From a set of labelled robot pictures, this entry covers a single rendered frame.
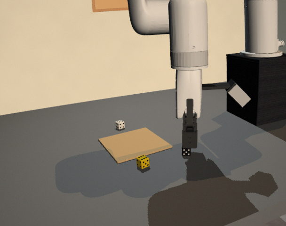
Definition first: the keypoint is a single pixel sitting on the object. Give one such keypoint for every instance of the yellow die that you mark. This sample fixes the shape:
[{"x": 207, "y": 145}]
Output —
[{"x": 142, "y": 161}]

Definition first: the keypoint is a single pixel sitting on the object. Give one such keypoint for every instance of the orange flat mat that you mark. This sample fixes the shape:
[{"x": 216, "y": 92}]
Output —
[{"x": 130, "y": 145}]

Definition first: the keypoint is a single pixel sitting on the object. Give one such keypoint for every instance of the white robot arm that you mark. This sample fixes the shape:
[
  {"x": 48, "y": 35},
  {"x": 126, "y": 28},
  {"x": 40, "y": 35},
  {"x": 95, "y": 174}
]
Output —
[{"x": 187, "y": 25}]

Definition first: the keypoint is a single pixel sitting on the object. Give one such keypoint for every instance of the cream die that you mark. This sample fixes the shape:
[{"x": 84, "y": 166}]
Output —
[{"x": 120, "y": 124}]

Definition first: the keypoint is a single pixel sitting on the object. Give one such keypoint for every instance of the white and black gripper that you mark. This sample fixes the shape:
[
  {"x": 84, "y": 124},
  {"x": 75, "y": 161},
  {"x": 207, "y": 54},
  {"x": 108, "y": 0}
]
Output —
[{"x": 188, "y": 89}]

